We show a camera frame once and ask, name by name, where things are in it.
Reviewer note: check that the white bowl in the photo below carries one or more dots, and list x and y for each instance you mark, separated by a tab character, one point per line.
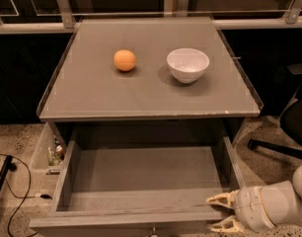
187	64

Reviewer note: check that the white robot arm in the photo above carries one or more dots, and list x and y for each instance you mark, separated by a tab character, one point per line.
283	201

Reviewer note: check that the grey top drawer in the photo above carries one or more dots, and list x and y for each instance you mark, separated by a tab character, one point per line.
139	190

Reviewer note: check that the metal window rail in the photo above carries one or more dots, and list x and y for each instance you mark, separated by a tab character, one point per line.
237	24

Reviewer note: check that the black office chair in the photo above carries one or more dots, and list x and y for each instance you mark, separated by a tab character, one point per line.
290	122

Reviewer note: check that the right metal bracket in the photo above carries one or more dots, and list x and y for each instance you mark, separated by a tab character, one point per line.
292	13

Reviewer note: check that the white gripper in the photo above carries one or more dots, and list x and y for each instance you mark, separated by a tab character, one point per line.
249	203

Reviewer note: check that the left metal bracket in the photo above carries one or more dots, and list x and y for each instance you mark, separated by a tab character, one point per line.
66	14

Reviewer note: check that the orange fruit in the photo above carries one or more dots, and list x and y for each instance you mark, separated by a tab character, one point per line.
124	60

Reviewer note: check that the grey drawer cabinet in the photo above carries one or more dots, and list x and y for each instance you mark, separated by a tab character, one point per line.
88	86

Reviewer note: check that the metal bracket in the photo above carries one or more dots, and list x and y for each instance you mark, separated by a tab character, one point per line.
292	13
66	14

